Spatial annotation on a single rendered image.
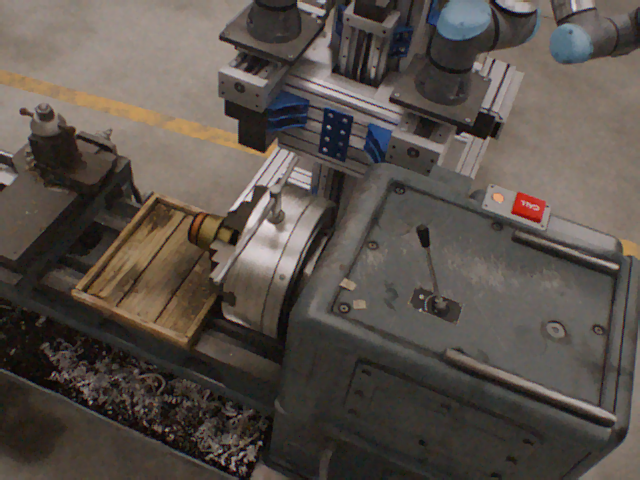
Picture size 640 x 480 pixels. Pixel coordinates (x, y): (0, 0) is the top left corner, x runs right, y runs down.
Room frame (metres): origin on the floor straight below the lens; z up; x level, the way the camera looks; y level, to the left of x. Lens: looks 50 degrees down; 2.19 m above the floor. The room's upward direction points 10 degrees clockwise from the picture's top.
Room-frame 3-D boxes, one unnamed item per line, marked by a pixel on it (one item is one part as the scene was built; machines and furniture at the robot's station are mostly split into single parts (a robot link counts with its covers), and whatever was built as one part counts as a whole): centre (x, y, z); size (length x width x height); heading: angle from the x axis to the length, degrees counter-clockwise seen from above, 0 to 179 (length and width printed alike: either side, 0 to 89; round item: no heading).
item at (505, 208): (0.94, -0.38, 1.23); 0.13 x 0.08 x 0.05; 75
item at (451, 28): (1.43, -0.25, 1.33); 0.13 x 0.12 x 0.14; 123
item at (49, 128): (1.07, 0.67, 1.13); 0.08 x 0.08 x 0.03
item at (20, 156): (1.01, 0.74, 0.90); 0.47 x 0.30 x 0.06; 165
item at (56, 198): (1.01, 0.69, 0.95); 0.43 x 0.17 x 0.05; 165
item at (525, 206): (0.94, -0.40, 1.26); 0.06 x 0.06 x 0.02; 75
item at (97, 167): (1.06, 0.64, 0.99); 0.20 x 0.10 x 0.05; 75
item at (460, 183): (0.97, -0.24, 1.24); 0.09 x 0.08 x 0.03; 75
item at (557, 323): (0.75, -0.31, 1.06); 0.59 x 0.48 x 0.39; 75
